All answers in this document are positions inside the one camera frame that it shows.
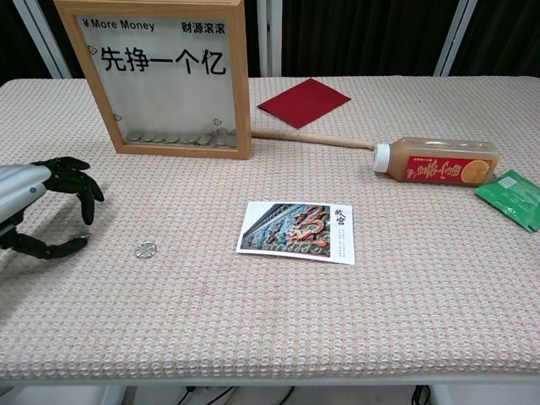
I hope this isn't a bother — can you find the brown juice bottle red label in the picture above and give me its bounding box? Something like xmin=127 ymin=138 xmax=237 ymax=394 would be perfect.
xmin=370 ymin=137 xmax=499 ymax=185

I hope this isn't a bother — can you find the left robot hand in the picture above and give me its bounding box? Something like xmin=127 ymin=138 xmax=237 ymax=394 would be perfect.
xmin=0 ymin=156 xmax=105 ymax=261

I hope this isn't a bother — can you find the wooden stick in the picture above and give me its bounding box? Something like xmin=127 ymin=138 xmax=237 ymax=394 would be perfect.
xmin=251 ymin=129 xmax=376 ymax=152

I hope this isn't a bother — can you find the white frame post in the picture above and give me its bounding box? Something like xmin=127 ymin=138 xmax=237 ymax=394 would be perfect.
xmin=256 ymin=0 xmax=284 ymax=78
xmin=434 ymin=0 xmax=472 ymax=77
xmin=12 ymin=0 xmax=73 ymax=80

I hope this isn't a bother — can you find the wooden frame coin box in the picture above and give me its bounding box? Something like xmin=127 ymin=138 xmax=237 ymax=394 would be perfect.
xmin=53 ymin=0 xmax=253 ymax=160

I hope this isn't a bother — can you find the red paper envelope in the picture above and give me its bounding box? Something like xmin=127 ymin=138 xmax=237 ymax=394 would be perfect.
xmin=256 ymin=78 xmax=352 ymax=130

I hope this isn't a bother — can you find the beige woven tablecloth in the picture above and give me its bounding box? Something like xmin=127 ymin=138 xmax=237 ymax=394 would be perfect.
xmin=0 ymin=75 xmax=540 ymax=381

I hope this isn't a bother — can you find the dragon picture postcard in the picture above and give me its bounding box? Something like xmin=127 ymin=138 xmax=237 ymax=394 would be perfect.
xmin=235 ymin=201 xmax=357 ymax=266

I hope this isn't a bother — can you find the silver coin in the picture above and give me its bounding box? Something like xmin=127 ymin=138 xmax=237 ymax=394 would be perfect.
xmin=134 ymin=240 xmax=158 ymax=259

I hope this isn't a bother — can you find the green foil packet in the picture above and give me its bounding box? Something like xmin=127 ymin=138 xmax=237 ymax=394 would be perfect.
xmin=474 ymin=169 xmax=540 ymax=233

